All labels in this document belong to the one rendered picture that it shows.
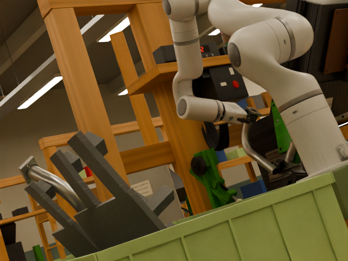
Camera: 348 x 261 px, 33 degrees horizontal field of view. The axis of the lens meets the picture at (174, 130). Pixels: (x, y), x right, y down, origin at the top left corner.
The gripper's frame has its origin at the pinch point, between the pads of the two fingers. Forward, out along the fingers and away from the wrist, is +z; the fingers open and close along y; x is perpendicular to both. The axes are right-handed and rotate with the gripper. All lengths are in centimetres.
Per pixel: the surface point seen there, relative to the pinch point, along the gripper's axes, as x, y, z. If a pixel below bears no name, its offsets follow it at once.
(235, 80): -4.7, 24.8, 7.5
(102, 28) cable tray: 99, 433, 136
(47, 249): 506, 548, 210
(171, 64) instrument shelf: -6.6, 24.7, -25.4
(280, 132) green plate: 1.9, -8.3, 10.4
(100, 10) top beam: -14, 56, -46
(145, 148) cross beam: 27.8, 19.1, -27.5
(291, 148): 2.5, -19.9, 7.0
